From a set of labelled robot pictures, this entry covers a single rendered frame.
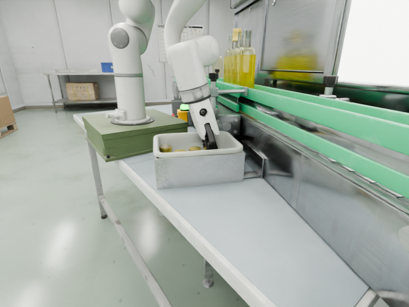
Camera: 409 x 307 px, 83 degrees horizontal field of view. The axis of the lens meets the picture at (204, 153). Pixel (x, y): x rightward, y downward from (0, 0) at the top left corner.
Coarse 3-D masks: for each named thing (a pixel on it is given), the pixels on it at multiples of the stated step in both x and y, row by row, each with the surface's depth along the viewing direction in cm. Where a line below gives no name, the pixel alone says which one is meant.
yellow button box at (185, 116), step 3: (177, 111) 115; (180, 111) 110; (183, 111) 110; (186, 111) 111; (189, 111) 111; (177, 114) 116; (180, 114) 110; (183, 114) 111; (186, 114) 111; (189, 114) 111; (177, 117) 113; (180, 117) 111; (183, 117) 111; (186, 117) 112; (189, 117) 112; (186, 120) 112; (189, 120) 112; (189, 123) 113; (192, 123) 113
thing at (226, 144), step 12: (192, 132) 70; (156, 144) 59; (180, 144) 70; (192, 144) 70; (228, 144) 67; (240, 144) 59; (156, 156) 54; (168, 156) 53; (180, 156) 54; (192, 156) 56
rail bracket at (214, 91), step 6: (216, 72) 69; (210, 78) 68; (216, 78) 68; (210, 90) 69; (216, 90) 69; (222, 90) 70; (228, 90) 71; (234, 90) 71; (240, 90) 71; (246, 90) 71; (216, 96) 70; (216, 108) 72; (216, 114) 72
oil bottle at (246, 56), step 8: (240, 48) 80; (248, 48) 79; (240, 56) 80; (248, 56) 80; (240, 64) 80; (248, 64) 80; (240, 72) 81; (248, 72) 81; (240, 80) 82; (248, 80) 82
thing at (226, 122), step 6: (222, 114) 74; (228, 114) 74; (234, 114) 74; (216, 120) 73; (222, 120) 73; (228, 120) 73; (234, 120) 73; (222, 126) 74; (228, 126) 74; (234, 126) 75; (228, 132) 75; (234, 132) 75
